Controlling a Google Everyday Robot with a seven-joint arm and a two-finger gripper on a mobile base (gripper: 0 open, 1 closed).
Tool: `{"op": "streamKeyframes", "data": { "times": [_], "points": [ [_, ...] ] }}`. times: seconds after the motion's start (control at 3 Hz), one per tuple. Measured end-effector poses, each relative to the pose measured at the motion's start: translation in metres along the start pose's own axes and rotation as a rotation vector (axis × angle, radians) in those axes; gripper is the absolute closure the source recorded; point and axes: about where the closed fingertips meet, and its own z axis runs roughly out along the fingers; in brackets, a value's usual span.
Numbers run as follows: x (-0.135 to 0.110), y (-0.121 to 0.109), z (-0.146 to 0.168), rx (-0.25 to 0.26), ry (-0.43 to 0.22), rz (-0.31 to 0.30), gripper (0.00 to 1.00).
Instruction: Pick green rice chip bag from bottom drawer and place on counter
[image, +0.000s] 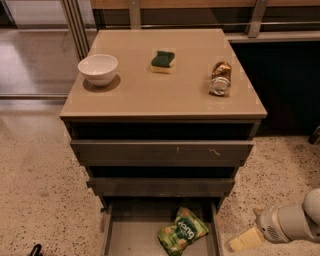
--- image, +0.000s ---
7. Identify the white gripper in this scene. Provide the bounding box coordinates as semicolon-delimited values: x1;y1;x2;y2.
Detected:
228;206;290;252

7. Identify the green rice chip bag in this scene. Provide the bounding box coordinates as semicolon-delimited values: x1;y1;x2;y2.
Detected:
158;207;209;256

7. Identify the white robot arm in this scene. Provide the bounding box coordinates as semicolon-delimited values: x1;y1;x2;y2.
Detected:
227;188;320;252

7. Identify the bottom open grey drawer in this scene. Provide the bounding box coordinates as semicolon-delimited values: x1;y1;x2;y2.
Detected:
101;198;223;256

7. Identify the grey drawer cabinet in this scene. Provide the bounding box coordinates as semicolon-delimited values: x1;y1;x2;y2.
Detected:
59;28;268;256

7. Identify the middle grey drawer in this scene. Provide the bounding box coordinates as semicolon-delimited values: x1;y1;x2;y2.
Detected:
88;178;234;197

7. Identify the top grey drawer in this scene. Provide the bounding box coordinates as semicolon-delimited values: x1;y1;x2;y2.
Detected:
71;140;253;167

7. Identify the dark object right edge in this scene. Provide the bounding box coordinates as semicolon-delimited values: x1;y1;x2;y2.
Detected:
308;125;320;144

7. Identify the glass jar lying down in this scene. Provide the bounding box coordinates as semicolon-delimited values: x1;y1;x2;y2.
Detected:
209;61;232;96

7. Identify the green yellow sponge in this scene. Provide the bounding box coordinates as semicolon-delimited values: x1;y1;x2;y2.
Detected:
151;51;175;74

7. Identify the black object bottom left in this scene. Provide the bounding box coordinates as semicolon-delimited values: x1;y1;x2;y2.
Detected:
29;244;43;256

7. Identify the white ceramic bowl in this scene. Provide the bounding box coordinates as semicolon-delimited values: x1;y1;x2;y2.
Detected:
78;54;118;86

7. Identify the metal railing frame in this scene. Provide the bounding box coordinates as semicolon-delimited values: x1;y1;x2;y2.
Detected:
58;0;320;57

